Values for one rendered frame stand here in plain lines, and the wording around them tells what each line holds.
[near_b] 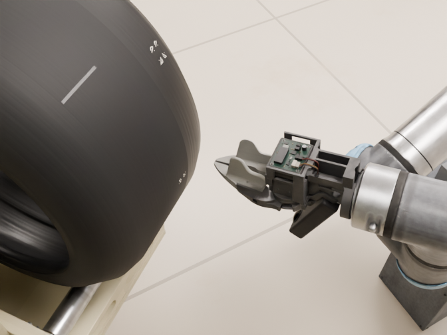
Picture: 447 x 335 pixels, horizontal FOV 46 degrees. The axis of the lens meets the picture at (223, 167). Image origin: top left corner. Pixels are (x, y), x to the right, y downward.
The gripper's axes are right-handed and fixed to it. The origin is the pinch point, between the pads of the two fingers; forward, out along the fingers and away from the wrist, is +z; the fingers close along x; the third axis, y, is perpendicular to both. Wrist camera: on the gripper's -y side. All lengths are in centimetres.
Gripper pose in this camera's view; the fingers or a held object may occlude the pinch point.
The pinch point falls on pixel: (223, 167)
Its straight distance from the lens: 78.7
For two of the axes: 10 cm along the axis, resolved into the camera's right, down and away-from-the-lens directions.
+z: -9.0, -2.5, 3.5
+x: -4.1, 7.2, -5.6
